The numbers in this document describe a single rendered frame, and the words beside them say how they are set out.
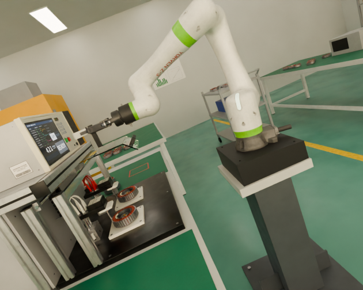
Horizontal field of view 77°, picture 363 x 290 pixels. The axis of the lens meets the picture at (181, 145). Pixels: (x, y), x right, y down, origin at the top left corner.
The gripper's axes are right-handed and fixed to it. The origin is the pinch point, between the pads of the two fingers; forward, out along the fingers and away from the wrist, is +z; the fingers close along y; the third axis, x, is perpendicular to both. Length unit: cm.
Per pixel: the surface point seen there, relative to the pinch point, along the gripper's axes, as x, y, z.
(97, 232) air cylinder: -38.4, -23.2, 6.4
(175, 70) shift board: 38, 511, -151
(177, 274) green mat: -43, -59, -21
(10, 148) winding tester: 5.7, -28.5, 14.8
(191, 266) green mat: -43, -58, -26
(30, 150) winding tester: 2.4, -28.5, 9.7
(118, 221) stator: -36.8, -25.2, -3.7
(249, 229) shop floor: -118, 36, -68
